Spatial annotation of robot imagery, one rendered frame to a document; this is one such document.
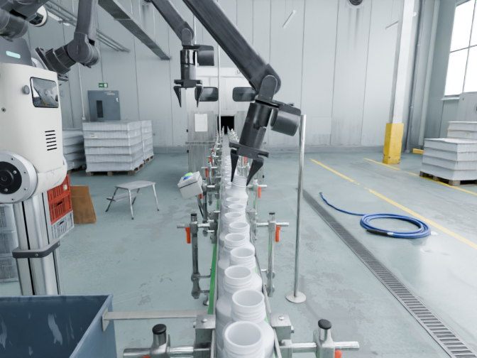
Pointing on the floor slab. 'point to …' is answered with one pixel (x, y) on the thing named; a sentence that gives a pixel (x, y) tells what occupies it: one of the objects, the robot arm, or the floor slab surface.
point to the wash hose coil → (390, 230)
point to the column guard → (392, 143)
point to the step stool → (130, 192)
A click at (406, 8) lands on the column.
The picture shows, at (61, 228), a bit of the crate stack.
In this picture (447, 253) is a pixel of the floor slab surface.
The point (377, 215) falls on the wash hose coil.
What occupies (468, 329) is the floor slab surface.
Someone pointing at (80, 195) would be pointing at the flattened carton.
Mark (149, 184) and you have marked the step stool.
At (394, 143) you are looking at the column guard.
